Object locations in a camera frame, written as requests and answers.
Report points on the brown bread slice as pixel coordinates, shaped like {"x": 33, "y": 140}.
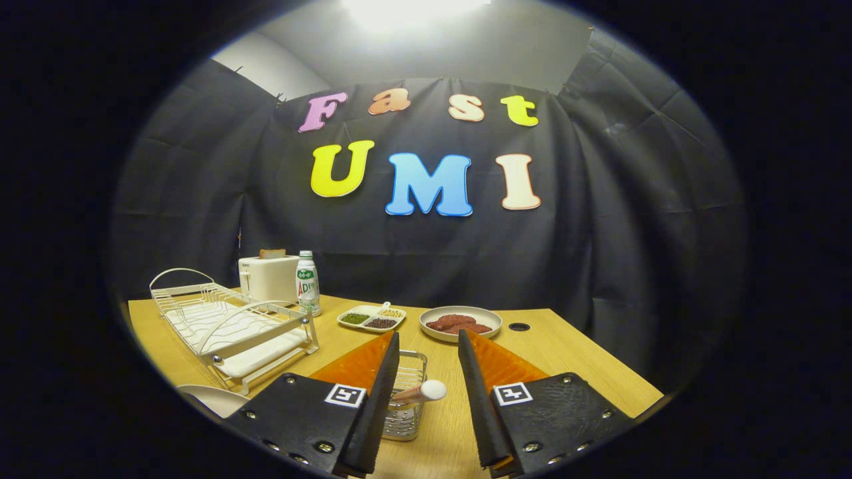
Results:
{"x": 272, "y": 253}

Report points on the black backdrop cloth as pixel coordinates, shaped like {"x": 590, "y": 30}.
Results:
{"x": 632, "y": 233}

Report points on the white toaster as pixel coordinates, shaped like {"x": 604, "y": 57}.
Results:
{"x": 269, "y": 279}

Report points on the dark beans pile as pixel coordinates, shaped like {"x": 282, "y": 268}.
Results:
{"x": 382, "y": 323}

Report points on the green beans pile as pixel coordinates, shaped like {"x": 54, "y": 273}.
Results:
{"x": 355, "y": 319}

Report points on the pink white spoon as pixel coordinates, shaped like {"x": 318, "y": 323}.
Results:
{"x": 432, "y": 390}

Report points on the yellow beans pile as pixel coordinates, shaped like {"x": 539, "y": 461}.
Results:
{"x": 392, "y": 313}

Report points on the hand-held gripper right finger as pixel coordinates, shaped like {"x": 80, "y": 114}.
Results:
{"x": 476, "y": 406}

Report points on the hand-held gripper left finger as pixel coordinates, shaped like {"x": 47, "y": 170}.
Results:
{"x": 379, "y": 412}

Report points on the cream white plate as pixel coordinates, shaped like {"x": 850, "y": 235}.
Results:
{"x": 216, "y": 401}

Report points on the white divided dish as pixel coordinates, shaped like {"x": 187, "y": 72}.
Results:
{"x": 370, "y": 316}

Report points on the plastic bottle green label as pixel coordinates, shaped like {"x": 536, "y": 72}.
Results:
{"x": 307, "y": 286}

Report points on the brown meat piece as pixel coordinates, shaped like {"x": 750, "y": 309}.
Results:
{"x": 456, "y": 320}
{"x": 474, "y": 328}

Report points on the beige plate with meat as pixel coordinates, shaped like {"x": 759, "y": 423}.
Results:
{"x": 459, "y": 311}

